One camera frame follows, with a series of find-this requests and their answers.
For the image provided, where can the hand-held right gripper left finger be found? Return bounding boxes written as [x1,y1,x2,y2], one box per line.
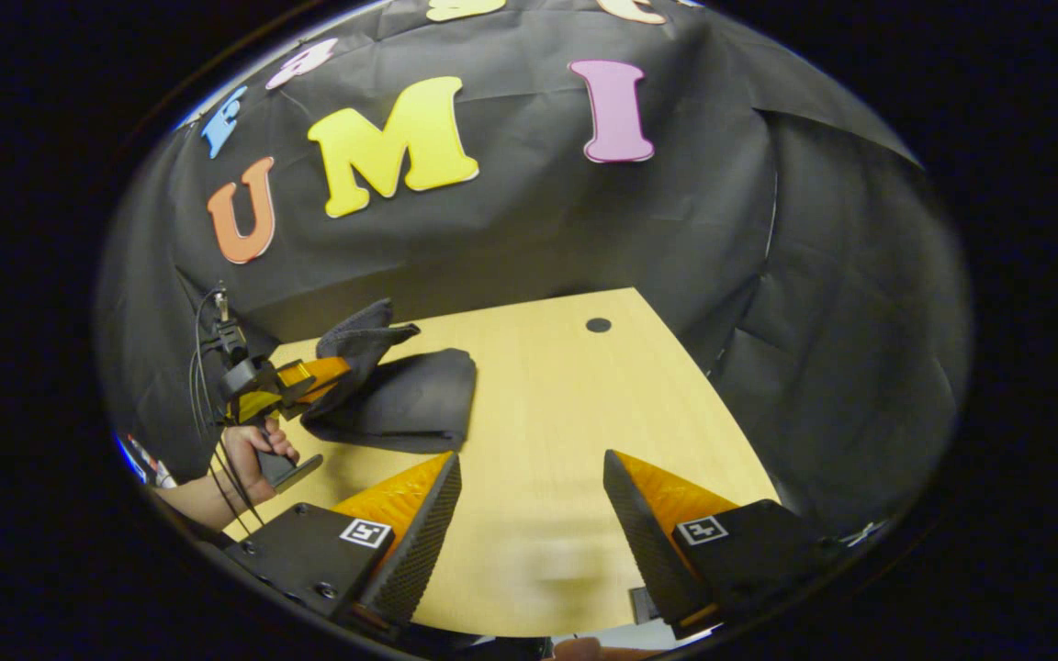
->
[224,450,464,639]

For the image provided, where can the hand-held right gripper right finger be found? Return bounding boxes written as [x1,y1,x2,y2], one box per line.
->
[602,448,851,641]

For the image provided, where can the dark grey jeans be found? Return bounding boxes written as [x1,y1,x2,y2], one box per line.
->
[299,298,478,456]

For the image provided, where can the black backdrop cloth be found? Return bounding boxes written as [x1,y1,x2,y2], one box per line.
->
[97,0,973,552]

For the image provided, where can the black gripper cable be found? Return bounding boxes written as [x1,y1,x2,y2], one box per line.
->
[187,289,265,535]

